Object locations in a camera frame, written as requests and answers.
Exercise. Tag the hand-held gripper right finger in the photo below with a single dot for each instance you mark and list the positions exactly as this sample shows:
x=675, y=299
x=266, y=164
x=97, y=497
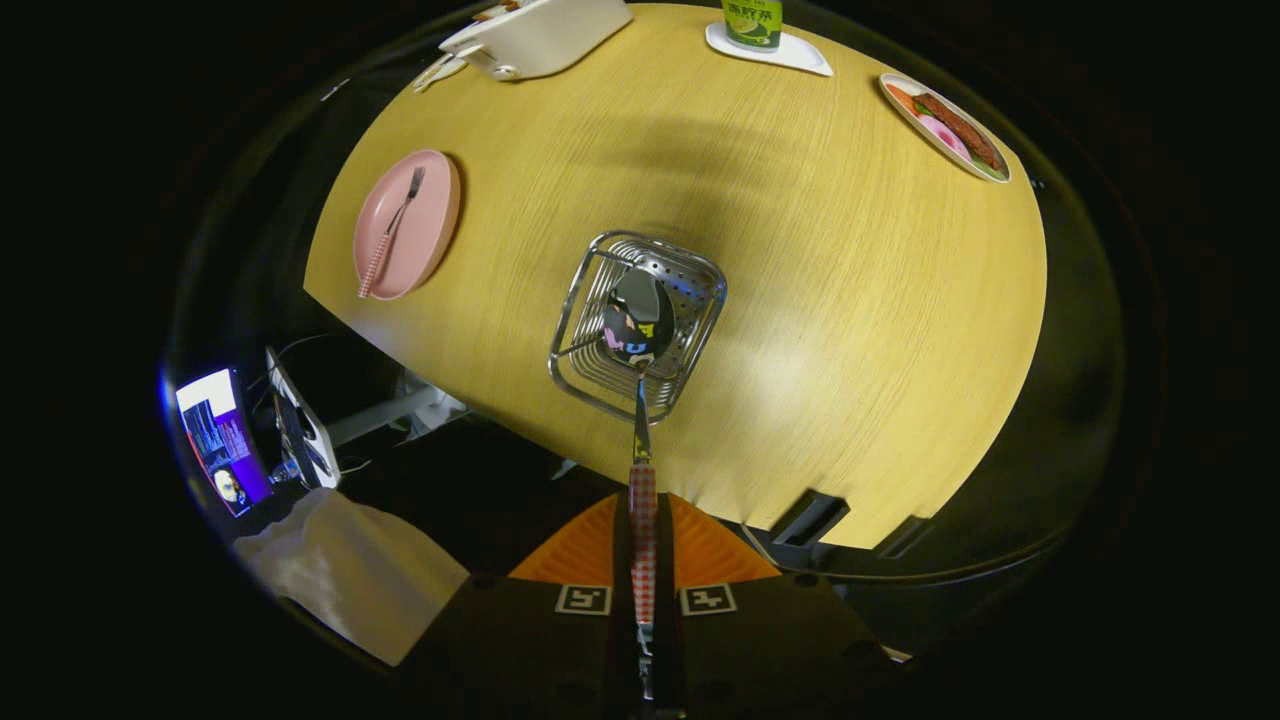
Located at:
x=666, y=545

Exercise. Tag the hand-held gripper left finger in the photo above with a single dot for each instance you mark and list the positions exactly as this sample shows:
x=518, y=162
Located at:
x=620, y=545

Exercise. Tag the white table leg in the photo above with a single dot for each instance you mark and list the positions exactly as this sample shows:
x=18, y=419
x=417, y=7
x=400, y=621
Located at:
x=390, y=412

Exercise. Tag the white cloth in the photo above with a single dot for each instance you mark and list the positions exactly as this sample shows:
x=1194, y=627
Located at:
x=350, y=570

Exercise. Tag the pink plate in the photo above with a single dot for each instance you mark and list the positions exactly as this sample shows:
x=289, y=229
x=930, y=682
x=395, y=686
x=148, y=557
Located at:
x=425, y=215

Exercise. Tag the laptop screen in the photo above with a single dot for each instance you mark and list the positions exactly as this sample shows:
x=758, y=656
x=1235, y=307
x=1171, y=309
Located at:
x=222, y=440

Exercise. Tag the white plate of food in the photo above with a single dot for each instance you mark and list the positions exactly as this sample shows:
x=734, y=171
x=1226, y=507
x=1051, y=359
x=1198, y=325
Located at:
x=905, y=100

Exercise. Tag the white divided condiment dish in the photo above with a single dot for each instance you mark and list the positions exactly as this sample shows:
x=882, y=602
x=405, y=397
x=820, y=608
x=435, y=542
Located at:
x=440, y=72

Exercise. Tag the brown meat piece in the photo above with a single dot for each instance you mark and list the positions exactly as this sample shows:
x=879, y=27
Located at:
x=960, y=128

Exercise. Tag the white coaster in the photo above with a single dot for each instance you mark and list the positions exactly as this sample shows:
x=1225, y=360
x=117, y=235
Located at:
x=800, y=52

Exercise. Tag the white toaster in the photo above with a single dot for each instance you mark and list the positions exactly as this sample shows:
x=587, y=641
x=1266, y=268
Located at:
x=545, y=35

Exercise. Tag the green label drink bottle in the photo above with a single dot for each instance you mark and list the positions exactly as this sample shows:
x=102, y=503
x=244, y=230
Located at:
x=752, y=22

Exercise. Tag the toast bread slice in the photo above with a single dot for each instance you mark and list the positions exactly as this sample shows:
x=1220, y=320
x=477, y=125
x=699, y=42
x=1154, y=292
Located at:
x=492, y=12

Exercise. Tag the black table bracket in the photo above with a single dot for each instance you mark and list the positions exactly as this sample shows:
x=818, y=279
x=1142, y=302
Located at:
x=906, y=537
x=808, y=518

